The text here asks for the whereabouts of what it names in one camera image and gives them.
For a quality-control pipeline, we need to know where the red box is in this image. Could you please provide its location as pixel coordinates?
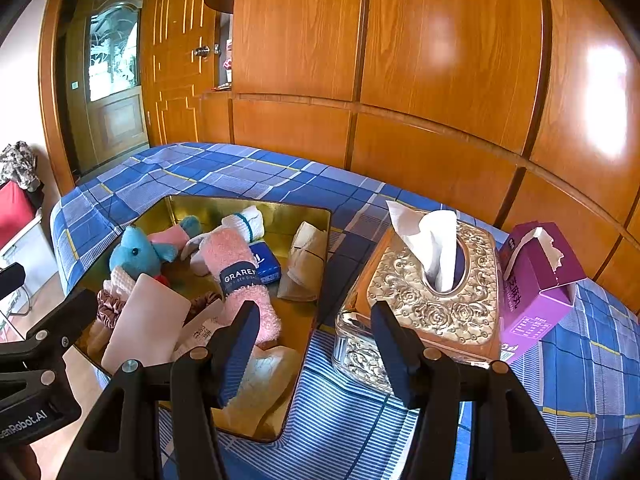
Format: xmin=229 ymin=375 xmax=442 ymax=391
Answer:
xmin=0 ymin=179 xmax=39 ymax=252

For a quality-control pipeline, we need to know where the red white shelf ornament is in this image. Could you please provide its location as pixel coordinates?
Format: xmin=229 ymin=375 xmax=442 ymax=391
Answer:
xmin=222 ymin=36 xmax=237 ymax=87

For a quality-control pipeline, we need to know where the glass panel door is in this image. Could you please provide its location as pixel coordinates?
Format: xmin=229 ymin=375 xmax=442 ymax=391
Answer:
xmin=64 ymin=0 xmax=152 ymax=174

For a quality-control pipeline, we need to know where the wooden wardrobe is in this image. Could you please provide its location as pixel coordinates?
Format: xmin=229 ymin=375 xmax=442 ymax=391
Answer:
xmin=202 ymin=0 xmax=640 ymax=322

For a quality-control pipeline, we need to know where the patterned grey cloth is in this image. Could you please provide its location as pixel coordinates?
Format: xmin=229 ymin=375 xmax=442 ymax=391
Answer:
xmin=0 ymin=141 xmax=41 ymax=193

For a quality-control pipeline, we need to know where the blue plaid tablecloth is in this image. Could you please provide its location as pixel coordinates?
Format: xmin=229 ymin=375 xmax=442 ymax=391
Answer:
xmin=49 ymin=142 xmax=640 ymax=480

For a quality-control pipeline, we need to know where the white sock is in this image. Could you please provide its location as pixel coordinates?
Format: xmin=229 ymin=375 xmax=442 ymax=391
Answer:
xmin=219 ymin=204 xmax=267 ymax=244

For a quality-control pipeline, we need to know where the white cabinet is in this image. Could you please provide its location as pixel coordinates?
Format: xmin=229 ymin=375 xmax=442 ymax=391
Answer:
xmin=0 ymin=209 xmax=64 ymax=322

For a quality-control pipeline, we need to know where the small pink cloth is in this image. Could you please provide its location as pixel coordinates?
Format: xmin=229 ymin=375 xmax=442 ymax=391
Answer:
xmin=146 ymin=224 xmax=190 ymax=247

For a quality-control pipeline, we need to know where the gold metal tin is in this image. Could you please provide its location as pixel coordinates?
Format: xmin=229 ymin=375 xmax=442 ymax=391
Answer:
xmin=74 ymin=193 xmax=334 ymax=444

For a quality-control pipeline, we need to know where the blue plush toy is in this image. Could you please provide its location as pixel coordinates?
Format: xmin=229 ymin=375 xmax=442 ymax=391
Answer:
xmin=108 ymin=215 xmax=202 ymax=282

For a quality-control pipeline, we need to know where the dark scrunchie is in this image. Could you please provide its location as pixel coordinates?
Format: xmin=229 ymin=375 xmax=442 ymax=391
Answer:
xmin=181 ymin=291 xmax=224 ymax=322

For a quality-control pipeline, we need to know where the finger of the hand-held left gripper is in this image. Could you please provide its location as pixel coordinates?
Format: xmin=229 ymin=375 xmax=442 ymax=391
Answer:
xmin=22 ymin=288 xmax=99 ymax=358
xmin=0 ymin=261 xmax=27 ymax=300

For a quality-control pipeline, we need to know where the blue tissue pack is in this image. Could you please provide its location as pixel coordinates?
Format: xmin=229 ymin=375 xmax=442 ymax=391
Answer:
xmin=248 ymin=239 xmax=283 ymax=287

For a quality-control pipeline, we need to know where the beige cloth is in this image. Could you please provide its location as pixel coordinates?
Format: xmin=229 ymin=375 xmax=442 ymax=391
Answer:
xmin=276 ymin=220 xmax=329 ymax=303

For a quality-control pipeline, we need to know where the purple carton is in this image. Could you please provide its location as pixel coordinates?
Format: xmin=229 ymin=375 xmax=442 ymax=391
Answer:
xmin=499 ymin=221 xmax=588 ymax=365

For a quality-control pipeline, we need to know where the wooden door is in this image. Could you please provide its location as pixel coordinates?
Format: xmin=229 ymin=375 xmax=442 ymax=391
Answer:
xmin=141 ymin=0 xmax=224 ymax=148

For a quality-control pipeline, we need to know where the pink brown scrunchie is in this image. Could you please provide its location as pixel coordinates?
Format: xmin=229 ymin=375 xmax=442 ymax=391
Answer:
xmin=95 ymin=289 xmax=127 ymax=332

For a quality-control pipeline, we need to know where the pink card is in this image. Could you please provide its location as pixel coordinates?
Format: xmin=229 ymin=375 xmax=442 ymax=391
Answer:
xmin=100 ymin=272 xmax=193 ymax=377

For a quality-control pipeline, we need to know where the white waffle cloth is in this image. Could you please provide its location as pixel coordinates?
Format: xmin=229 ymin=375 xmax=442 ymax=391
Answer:
xmin=104 ymin=265 xmax=137 ymax=297

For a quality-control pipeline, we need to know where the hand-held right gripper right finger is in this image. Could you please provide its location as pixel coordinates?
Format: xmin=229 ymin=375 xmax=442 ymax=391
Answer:
xmin=370 ymin=301 xmax=574 ymax=480

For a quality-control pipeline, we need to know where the ornate gold tissue box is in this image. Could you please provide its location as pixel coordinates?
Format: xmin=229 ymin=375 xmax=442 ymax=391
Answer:
xmin=333 ymin=221 xmax=503 ymax=395

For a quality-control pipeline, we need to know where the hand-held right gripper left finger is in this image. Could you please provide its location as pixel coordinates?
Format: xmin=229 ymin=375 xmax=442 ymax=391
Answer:
xmin=56 ymin=301 xmax=261 ymax=480

